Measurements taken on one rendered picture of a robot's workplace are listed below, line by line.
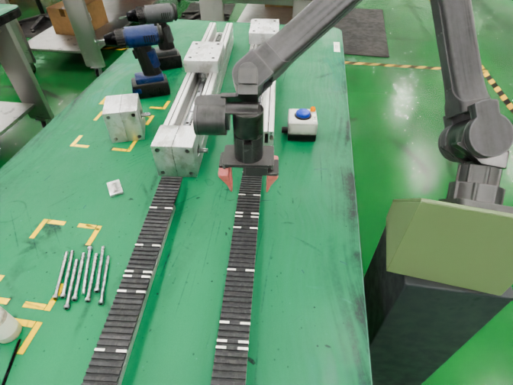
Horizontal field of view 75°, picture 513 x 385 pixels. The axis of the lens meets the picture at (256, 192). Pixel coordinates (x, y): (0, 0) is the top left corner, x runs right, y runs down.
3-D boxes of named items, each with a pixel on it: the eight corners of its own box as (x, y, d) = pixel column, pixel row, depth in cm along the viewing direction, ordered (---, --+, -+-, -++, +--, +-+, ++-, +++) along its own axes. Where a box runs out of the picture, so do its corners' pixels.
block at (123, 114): (153, 138, 98) (146, 109, 91) (112, 143, 96) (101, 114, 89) (153, 120, 105) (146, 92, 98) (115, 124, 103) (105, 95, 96)
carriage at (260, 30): (278, 52, 128) (279, 33, 123) (249, 51, 128) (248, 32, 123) (278, 36, 139) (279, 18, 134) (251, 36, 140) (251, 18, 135)
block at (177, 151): (206, 177, 85) (202, 147, 79) (158, 176, 86) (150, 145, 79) (211, 156, 92) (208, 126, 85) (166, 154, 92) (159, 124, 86)
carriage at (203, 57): (219, 81, 111) (217, 60, 106) (185, 80, 111) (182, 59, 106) (225, 60, 122) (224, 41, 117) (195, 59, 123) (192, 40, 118)
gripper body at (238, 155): (225, 151, 72) (223, 121, 67) (273, 152, 72) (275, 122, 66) (222, 171, 67) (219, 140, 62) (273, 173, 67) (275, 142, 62)
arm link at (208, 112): (258, 60, 58) (258, 78, 66) (190, 59, 58) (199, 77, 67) (256, 131, 58) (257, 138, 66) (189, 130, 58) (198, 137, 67)
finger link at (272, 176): (245, 179, 77) (244, 147, 71) (276, 180, 77) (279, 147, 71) (243, 201, 73) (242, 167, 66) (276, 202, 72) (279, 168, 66)
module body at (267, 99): (272, 157, 91) (274, 131, 85) (236, 156, 92) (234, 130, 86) (276, 44, 148) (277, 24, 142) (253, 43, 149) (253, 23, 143)
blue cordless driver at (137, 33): (174, 95, 116) (162, 27, 101) (114, 104, 111) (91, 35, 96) (171, 85, 121) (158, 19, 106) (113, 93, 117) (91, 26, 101)
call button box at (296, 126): (315, 141, 96) (317, 123, 92) (281, 140, 97) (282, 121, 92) (313, 126, 102) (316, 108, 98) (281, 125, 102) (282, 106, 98)
